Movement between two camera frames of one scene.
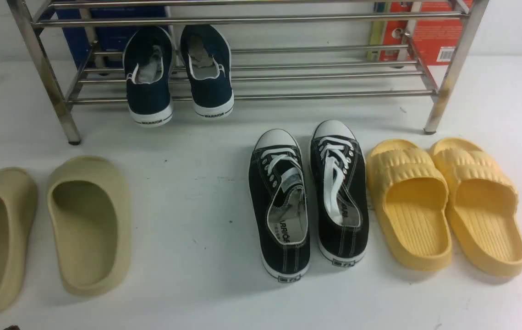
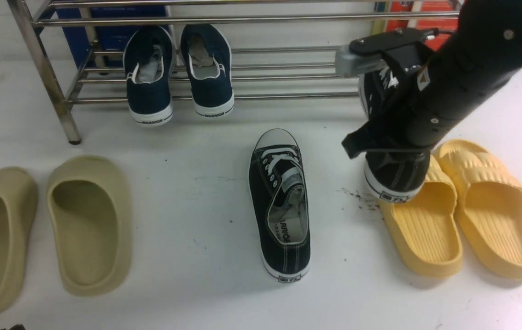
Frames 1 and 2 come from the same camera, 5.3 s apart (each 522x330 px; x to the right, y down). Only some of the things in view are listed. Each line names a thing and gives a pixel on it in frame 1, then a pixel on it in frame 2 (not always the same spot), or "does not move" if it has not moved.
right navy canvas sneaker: (206, 51) does not move
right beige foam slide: (89, 207) does not move
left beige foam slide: (0, 208) does not move
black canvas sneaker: (340, 181) → (396, 176)
